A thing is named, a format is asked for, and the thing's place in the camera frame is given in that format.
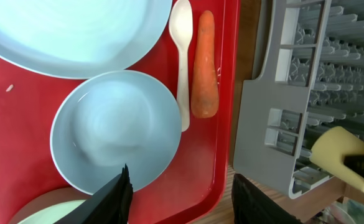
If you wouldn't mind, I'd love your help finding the light blue plate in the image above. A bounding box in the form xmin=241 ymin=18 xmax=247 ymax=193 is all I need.
xmin=0 ymin=0 xmax=172 ymax=79

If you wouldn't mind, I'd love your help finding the light blue bowl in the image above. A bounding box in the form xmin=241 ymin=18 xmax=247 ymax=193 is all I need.
xmin=50 ymin=70 xmax=182 ymax=195

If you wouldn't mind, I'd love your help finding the grey dishwasher rack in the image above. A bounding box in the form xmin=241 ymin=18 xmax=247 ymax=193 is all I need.
xmin=233 ymin=0 xmax=364 ymax=199

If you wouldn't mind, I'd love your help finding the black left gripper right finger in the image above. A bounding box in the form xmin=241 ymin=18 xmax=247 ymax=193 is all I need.
xmin=231 ymin=174 xmax=302 ymax=224

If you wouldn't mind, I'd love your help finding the yellow cup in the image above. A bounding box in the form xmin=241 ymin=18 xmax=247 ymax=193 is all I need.
xmin=310 ymin=126 xmax=364 ymax=193

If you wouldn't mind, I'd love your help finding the orange carrot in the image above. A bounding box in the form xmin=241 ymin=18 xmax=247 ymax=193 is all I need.
xmin=190 ymin=11 xmax=219 ymax=118

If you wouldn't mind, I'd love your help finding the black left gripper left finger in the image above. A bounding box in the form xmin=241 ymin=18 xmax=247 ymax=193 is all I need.
xmin=55 ymin=166 xmax=133 ymax=224

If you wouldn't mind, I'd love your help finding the green bowl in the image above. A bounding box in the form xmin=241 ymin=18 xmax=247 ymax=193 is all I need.
xmin=9 ymin=187 xmax=91 ymax=224

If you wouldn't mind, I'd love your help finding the white plastic spoon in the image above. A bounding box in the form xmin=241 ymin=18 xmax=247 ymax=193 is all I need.
xmin=169 ymin=0 xmax=193 ymax=132

